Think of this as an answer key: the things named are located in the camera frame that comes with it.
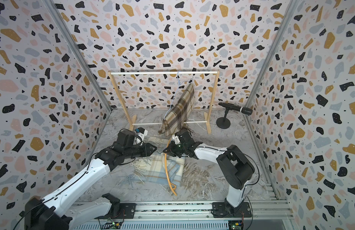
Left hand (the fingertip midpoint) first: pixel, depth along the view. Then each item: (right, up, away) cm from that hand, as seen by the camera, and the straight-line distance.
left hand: (156, 148), depth 77 cm
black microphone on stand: (+45, +13, +36) cm, 59 cm away
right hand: (+2, -4, +8) cm, 9 cm away
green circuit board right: (+41, -38, -5) cm, 56 cm away
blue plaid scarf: (-1, -15, +12) cm, 19 cm away
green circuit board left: (-20, -37, -6) cm, 43 cm away
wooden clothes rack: (+32, +17, +33) cm, 49 cm away
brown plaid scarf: (+10, +15, +17) cm, 24 cm away
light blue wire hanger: (+11, +44, +32) cm, 55 cm away
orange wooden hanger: (+8, -22, +3) cm, 23 cm away
